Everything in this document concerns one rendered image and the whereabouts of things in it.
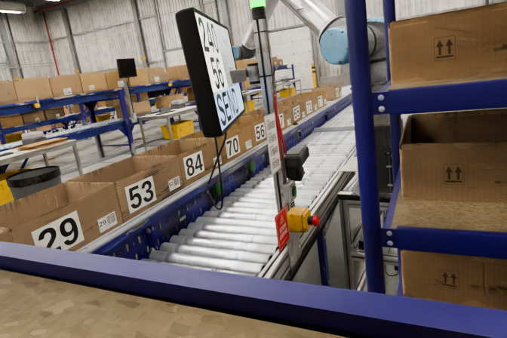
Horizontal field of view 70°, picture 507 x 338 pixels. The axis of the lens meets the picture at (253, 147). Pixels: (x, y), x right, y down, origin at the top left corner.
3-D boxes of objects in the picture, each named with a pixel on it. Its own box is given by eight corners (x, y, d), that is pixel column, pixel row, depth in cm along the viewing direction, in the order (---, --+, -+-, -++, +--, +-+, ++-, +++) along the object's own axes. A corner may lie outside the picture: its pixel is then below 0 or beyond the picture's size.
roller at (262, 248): (284, 245, 137) (284, 259, 136) (174, 235, 160) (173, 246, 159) (279, 246, 133) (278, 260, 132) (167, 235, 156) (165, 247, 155)
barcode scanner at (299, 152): (312, 167, 141) (308, 142, 137) (303, 182, 131) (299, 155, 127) (296, 167, 143) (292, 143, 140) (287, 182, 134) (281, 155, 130)
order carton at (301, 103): (293, 125, 311) (290, 106, 308) (261, 127, 324) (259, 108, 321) (306, 117, 345) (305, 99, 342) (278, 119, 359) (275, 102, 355)
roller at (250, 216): (302, 230, 155) (300, 219, 154) (201, 222, 179) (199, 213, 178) (305, 225, 160) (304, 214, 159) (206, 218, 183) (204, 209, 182)
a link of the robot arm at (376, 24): (400, 53, 161) (394, 13, 158) (377, 59, 152) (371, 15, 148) (370, 59, 174) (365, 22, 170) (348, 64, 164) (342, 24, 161)
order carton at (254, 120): (253, 149, 243) (250, 123, 240) (216, 149, 256) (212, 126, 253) (275, 135, 277) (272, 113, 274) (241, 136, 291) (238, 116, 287)
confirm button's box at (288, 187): (292, 204, 129) (290, 185, 127) (284, 203, 130) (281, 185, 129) (298, 196, 135) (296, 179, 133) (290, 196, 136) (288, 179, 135)
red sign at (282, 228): (280, 252, 122) (275, 216, 120) (278, 252, 123) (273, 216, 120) (296, 231, 136) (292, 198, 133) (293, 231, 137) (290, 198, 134)
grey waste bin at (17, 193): (63, 232, 383) (48, 174, 369) (13, 241, 377) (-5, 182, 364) (79, 214, 432) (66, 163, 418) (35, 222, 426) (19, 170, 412)
